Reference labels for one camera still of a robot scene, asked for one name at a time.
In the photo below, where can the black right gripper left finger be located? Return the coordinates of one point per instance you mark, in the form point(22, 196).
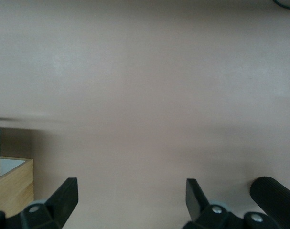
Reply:
point(63, 198)

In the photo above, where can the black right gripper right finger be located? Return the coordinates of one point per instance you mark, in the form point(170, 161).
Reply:
point(195, 202)

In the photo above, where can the black ribbed vase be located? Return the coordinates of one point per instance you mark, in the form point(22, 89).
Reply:
point(278, 198)

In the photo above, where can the wooden drawer cabinet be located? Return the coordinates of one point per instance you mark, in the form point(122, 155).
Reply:
point(13, 190)

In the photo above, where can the brown table cover sheet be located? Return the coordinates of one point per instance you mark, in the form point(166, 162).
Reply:
point(144, 95)

